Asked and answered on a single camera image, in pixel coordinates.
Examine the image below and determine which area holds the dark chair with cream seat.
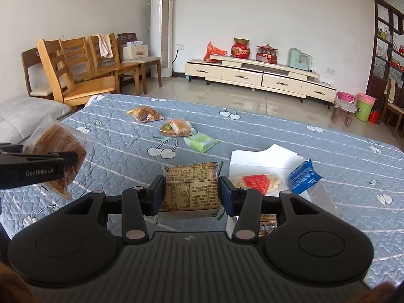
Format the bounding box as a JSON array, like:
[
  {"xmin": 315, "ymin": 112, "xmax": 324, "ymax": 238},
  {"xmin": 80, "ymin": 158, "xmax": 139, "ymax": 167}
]
[
  {"xmin": 117, "ymin": 32, "xmax": 162, "ymax": 88},
  {"xmin": 21, "ymin": 47, "xmax": 55, "ymax": 99}
]

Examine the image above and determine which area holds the green bucket with pink rim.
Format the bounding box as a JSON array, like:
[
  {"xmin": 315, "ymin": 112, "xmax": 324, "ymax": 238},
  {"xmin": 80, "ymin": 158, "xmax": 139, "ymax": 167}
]
[{"xmin": 355, "ymin": 93, "xmax": 377, "ymax": 122}]

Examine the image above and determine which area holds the red plastic bag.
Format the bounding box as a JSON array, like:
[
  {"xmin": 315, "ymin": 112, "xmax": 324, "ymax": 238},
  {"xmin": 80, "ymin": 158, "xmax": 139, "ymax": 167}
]
[{"xmin": 204, "ymin": 42, "xmax": 228, "ymax": 62}]

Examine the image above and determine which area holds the blue snack packet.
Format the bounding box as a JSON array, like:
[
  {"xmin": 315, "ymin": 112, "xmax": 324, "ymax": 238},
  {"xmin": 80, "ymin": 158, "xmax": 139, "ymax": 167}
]
[{"xmin": 288, "ymin": 159, "xmax": 322, "ymax": 194}]

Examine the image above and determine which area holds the clear bag of sliced bread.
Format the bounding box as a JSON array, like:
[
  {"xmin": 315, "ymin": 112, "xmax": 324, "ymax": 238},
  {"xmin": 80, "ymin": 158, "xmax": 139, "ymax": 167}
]
[{"xmin": 23, "ymin": 115, "xmax": 87, "ymax": 201}]

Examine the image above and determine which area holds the dark brown printed packet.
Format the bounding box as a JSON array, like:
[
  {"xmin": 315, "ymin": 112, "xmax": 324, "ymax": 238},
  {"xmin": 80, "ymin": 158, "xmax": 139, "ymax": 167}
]
[{"xmin": 259, "ymin": 214, "xmax": 278, "ymax": 237}]

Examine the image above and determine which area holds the long cracker packet red label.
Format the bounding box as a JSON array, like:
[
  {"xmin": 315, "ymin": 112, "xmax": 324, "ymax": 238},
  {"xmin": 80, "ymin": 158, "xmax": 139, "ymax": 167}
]
[{"xmin": 230, "ymin": 172, "xmax": 282, "ymax": 196}]

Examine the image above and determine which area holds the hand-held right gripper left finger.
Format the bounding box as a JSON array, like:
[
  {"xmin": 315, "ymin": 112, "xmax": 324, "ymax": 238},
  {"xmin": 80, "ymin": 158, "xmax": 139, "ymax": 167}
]
[{"xmin": 83, "ymin": 175, "xmax": 167, "ymax": 244}]

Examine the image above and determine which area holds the small wooden stool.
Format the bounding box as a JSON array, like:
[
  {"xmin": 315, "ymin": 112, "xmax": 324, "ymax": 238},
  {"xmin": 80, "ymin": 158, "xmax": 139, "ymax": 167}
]
[{"xmin": 331, "ymin": 99, "xmax": 357, "ymax": 128}]

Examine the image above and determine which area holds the mint green kitchen appliance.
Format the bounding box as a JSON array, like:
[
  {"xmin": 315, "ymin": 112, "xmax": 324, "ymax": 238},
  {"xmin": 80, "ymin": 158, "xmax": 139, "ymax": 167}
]
[{"xmin": 289, "ymin": 48, "xmax": 302, "ymax": 68}]

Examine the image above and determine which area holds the cream television cabinet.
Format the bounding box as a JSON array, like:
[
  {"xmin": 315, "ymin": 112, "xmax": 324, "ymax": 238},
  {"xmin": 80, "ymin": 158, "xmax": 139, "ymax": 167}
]
[{"xmin": 185, "ymin": 55, "xmax": 338, "ymax": 103}]

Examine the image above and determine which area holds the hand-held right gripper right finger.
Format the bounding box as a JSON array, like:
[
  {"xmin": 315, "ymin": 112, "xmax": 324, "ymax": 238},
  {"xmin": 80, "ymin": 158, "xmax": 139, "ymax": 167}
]
[{"xmin": 219, "ymin": 177, "xmax": 311, "ymax": 243}]

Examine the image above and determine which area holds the dark wooden display shelf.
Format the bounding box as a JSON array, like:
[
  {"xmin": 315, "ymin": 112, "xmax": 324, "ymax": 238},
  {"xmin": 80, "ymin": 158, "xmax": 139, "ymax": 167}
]
[{"xmin": 366, "ymin": 0, "xmax": 404, "ymax": 123}]

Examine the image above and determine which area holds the green snack packet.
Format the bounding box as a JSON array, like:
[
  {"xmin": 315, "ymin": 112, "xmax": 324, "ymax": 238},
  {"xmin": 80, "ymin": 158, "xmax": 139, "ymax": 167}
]
[{"xmin": 184, "ymin": 132, "xmax": 220, "ymax": 154}]

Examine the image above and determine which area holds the grey cushion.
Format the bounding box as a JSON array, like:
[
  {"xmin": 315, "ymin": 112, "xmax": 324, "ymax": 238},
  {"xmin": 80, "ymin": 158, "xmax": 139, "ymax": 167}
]
[{"xmin": 0, "ymin": 95, "xmax": 74, "ymax": 146}]

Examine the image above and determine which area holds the blue quilted blanket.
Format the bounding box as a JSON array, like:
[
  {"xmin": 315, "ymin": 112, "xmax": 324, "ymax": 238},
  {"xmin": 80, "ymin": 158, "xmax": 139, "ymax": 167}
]
[{"xmin": 0, "ymin": 93, "xmax": 404, "ymax": 291}]

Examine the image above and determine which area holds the pink basin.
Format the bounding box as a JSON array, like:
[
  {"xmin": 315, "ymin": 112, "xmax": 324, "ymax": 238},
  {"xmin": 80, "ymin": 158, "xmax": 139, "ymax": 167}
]
[{"xmin": 336, "ymin": 91, "xmax": 357, "ymax": 103}]

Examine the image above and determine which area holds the white blender jug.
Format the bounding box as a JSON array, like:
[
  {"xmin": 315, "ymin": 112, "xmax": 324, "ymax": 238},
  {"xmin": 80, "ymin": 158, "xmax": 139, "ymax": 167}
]
[{"xmin": 299, "ymin": 53, "xmax": 314, "ymax": 71}]

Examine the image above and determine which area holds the small wooden chair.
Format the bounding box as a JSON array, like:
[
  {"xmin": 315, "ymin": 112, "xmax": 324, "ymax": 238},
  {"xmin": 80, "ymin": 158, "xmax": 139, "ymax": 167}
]
[{"xmin": 383, "ymin": 79, "xmax": 404, "ymax": 138}]

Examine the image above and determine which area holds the small orange cake packet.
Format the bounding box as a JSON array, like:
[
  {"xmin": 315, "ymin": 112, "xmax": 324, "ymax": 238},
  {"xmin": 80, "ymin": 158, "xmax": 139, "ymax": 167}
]
[{"xmin": 159, "ymin": 118, "xmax": 198, "ymax": 138}]

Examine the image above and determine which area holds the white standing air conditioner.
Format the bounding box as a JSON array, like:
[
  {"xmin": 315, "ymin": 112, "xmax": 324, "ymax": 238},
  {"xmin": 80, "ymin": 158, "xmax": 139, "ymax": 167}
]
[{"xmin": 150, "ymin": 0, "xmax": 175, "ymax": 79}]

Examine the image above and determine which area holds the red decorative box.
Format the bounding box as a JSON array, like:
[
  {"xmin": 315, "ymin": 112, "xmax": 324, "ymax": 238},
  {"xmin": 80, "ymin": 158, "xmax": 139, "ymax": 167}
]
[{"xmin": 256, "ymin": 44, "xmax": 279, "ymax": 64}]

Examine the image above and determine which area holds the white towel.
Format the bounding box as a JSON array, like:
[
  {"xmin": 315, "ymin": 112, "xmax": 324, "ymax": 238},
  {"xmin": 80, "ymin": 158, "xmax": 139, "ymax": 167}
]
[{"xmin": 96, "ymin": 34, "xmax": 113, "ymax": 59}]

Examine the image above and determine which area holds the clear bag of round crackers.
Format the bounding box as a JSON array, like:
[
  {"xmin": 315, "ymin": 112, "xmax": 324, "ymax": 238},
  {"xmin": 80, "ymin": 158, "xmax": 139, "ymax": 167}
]
[{"xmin": 126, "ymin": 106, "xmax": 165, "ymax": 123}]

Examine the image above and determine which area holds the white cardboard box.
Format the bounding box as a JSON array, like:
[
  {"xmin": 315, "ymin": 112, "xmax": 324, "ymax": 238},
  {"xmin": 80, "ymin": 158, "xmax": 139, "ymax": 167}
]
[{"xmin": 225, "ymin": 143, "xmax": 343, "ymax": 237}]

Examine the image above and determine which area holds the brown printed snack packet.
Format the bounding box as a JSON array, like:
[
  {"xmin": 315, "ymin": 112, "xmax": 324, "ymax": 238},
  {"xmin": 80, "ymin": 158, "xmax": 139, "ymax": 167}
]
[{"xmin": 159, "ymin": 162, "xmax": 225, "ymax": 223}]

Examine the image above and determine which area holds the red and gold jar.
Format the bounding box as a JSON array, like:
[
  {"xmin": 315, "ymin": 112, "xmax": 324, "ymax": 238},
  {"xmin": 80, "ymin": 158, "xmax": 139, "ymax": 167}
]
[{"xmin": 230, "ymin": 38, "xmax": 251, "ymax": 59}]

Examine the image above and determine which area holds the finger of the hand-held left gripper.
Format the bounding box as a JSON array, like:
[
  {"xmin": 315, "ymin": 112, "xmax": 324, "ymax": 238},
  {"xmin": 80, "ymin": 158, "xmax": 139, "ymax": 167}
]
[{"xmin": 60, "ymin": 151, "xmax": 79, "ymax": 168}]

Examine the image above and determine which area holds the white gift box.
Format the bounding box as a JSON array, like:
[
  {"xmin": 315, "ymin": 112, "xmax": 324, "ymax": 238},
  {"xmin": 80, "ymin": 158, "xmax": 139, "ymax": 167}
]
[{"xmin": 122, "ymin": 40, "xmax": 149, "ymax": 60}]

